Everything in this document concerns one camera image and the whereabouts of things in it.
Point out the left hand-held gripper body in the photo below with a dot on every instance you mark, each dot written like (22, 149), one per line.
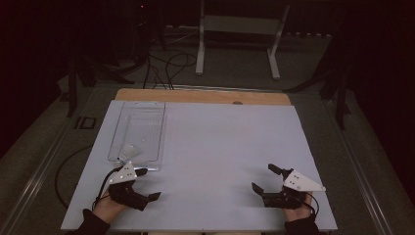
(125, 192)

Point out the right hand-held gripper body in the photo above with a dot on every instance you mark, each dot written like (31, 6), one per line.
(298, 182)

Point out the white shuttlecock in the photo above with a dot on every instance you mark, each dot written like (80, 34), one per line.
(128, 151)

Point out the clear plastic tray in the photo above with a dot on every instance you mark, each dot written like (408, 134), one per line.
(143, 127)

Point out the person's left hand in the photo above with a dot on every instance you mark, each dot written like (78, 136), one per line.
(109, 210)

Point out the person's right hand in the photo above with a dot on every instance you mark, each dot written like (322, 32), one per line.
(296, 212)

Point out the white table cover sheet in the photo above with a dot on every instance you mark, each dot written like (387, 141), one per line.
(208, 196)

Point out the black stand legs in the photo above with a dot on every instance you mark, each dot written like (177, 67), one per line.
(341, 104)
(72, 88)

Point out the metal floor rail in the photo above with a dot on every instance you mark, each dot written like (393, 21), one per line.
(362, 182)
(42, 166)

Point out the white metal stand frame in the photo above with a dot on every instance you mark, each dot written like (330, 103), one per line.
(238, 24)

